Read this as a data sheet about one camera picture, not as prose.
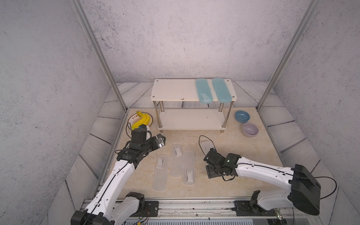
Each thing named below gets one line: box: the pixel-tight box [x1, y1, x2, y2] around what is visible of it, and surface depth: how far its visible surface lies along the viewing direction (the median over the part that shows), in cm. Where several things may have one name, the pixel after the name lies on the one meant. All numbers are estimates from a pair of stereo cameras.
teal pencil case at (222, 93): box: [211, 77, 233, 104], surface depth 86 cm
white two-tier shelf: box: [150, 78, 238, 134], surface depth 93 cm
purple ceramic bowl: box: [241, 122, 260, 138], surface depth 103 cm
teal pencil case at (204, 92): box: [195, 78, 214, 104], surface depth 86 cm
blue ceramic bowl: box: [234, 110, 251, 124], surface depth 114 cm
